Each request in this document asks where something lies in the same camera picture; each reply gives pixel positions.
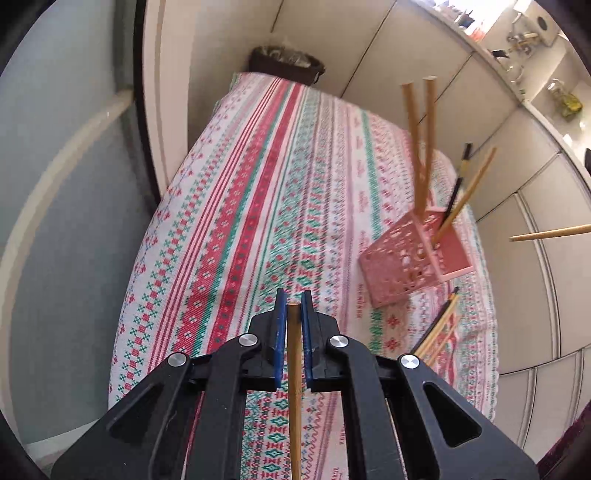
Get bamboo chopstick five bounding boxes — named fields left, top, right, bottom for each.
left=287, top=304, right=303, bottom=480

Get bamboo chopstick four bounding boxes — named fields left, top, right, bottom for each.
left=432, top=147, right=497, bottom=247

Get black chopstick gold band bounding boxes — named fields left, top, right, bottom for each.
left=440, top=142, right=473, bottom=226

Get bamboo chopstick three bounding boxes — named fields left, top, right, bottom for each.
left=414, top=294, right=460, bottom=359

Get bamboo chopstick two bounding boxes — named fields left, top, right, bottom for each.
left=510, top=224, right=591, bottom=242

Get bamboo chopstick one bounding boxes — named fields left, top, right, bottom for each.
left=401, top=82, right=423, bottom=217

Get white lower kitchen cabinets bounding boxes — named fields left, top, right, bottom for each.
left=271, top=1, right=590, bottom=459

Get pink perforated utensil basket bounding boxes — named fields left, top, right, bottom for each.
left=359, top=207, right=473, bottom=308

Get patterned striped tablecloth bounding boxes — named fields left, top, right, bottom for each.
left=108, top=74, right=499, bottom=417

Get yellow hanging bag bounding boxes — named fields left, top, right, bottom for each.
left=557, top=93, right=583, bottom=121

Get dark brown trash bin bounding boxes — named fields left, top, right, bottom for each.
left=249, top=45, right=325, bottom=86

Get white wall water heater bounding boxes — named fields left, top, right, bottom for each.
left=524, top=2, right=561, bottom=47

